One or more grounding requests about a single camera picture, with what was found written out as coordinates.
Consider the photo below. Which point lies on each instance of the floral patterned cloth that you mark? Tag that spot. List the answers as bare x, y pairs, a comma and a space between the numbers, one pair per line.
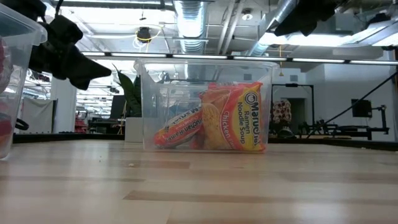
281, 110

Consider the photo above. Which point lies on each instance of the silver ceiling duct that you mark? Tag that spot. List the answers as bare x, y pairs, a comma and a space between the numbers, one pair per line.
189, 28

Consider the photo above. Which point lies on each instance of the bright ceiling light panel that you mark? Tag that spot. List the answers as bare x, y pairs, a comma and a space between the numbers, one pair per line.
329, 40

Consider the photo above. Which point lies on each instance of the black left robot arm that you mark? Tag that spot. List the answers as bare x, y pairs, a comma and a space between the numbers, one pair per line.
28, 7

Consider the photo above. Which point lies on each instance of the black overhead camera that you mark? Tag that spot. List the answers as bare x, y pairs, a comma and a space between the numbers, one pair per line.
144, 34

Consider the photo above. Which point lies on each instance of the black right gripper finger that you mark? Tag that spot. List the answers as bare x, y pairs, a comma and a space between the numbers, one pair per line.
306, 31
292, 25

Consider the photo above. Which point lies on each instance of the round ceiling sensor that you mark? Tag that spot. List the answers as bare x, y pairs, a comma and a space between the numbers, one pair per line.
247, 15

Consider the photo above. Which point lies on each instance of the white fabric screen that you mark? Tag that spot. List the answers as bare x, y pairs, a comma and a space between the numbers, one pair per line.
37, 115

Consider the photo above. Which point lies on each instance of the black rack frame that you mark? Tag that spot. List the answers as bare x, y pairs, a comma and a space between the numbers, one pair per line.
292, 84

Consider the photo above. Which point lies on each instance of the thin black diagonal rod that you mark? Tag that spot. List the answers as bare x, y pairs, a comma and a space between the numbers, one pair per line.
382, 83

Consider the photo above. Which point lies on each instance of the orange chicken ramen pack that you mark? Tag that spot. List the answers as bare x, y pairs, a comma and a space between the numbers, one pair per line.
178, 130
242, 121

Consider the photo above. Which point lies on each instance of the clear plastic bin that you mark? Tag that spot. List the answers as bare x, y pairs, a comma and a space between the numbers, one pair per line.
155, 93
18, 37
174, 96

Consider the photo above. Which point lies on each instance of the black monitor on stand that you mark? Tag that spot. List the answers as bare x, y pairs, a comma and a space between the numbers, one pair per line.
361, 108

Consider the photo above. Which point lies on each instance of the black metal table frame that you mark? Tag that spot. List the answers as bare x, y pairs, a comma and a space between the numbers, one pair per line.
62, 137

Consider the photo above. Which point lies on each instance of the silver diagonal duct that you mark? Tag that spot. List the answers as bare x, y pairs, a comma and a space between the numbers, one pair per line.
273, 17

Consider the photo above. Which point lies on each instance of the black beam with light strips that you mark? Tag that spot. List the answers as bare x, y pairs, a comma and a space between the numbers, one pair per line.
169, 56

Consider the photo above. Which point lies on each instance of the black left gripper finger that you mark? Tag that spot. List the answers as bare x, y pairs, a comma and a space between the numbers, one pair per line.
87, 67
81, 82

